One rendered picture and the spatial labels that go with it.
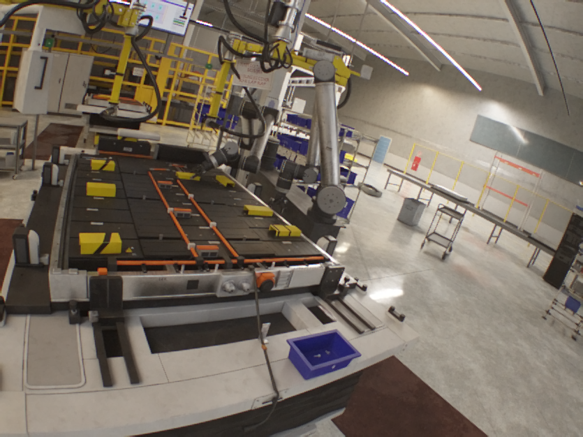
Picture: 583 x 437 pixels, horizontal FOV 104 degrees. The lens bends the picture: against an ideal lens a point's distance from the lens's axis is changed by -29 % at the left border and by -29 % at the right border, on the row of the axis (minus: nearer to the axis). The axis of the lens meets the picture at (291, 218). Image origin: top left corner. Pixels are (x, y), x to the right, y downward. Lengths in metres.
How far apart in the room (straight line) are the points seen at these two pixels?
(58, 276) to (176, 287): 0.42
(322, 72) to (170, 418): 1.97
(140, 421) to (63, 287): 0.49
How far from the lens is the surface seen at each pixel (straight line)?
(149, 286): 1.15
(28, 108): 4.62
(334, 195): 2.12
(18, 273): 1.33
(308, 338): 1.16
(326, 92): 2.14
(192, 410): 0.94
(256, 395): 1.01
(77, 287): 1.12
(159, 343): 1.19
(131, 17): 2.39
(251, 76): 2.70
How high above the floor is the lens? 1.61
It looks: 18 degrees down
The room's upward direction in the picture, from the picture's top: 18 degrees clockwise
